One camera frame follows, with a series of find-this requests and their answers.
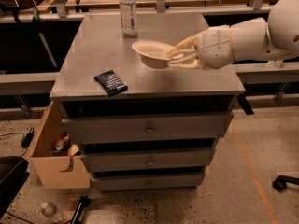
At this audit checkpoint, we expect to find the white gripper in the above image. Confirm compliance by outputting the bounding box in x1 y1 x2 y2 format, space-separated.
167 25 234 69

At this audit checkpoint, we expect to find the white paper bowl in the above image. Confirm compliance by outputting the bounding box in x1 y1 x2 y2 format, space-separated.
132 40 173 69

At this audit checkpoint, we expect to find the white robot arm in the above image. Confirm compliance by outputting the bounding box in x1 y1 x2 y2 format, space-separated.
167 0 299 69

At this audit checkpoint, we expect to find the blue rxbar blueberry wrapper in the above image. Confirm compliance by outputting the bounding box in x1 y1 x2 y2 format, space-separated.
94 70 128 96

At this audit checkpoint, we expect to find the clear plastic water bottle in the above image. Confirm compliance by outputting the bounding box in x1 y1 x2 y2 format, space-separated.
119 0 137 37

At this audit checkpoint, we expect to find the grey drawer cabinet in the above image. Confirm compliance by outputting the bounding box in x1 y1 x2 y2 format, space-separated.
50 15 244 184

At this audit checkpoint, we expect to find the middle grey drawer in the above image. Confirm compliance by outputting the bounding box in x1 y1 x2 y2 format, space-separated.
81 148 215 173

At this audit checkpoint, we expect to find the grey drawer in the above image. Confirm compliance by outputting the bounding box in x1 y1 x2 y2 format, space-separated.
63 112 233 144
81 148 215 173
94 172 205 191

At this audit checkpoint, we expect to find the top grey drawer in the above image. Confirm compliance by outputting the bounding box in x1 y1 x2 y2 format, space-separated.
63 112 233 144

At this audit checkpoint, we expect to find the bottom grey drawer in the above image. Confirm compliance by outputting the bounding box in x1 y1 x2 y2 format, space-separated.
94 172 205 191

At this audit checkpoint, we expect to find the bottle inside wooden box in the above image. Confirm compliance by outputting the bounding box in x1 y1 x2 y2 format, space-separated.
55 135 70 150

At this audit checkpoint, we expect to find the black chair caster base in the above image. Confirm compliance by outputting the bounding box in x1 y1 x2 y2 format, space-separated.
272 175 299 192

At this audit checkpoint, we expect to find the open wooden box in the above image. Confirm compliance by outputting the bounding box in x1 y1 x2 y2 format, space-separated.
27 102 90 189

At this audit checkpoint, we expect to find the black stand on floor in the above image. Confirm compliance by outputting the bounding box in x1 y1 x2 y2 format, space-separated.
70 196 91 224

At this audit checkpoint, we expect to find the black power adapter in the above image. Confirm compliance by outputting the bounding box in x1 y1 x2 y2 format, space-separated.
21 128 35 148

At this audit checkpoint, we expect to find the water bottle on floor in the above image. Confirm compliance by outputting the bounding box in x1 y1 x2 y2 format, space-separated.
41 202 64 224

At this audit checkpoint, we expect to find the black bin at left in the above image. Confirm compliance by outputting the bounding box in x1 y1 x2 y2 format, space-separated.
0 156 29 218

